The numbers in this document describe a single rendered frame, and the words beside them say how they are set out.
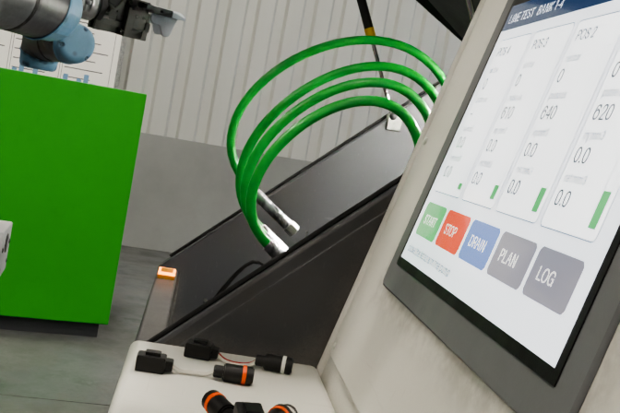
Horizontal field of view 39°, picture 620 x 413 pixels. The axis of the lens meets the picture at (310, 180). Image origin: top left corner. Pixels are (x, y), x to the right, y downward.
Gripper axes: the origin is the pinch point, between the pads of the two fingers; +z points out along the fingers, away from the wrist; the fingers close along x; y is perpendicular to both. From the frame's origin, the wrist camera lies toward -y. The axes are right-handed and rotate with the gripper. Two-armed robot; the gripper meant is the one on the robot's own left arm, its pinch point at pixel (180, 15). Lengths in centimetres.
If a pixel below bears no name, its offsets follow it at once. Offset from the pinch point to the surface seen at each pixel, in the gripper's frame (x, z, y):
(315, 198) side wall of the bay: 47, 12, 27
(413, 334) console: 127, -40, 19
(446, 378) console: 136, -46, 18
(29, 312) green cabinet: -230, 83, 167
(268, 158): 85, -30, 13
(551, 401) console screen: 150, -55, 13
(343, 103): 88, -22, 4
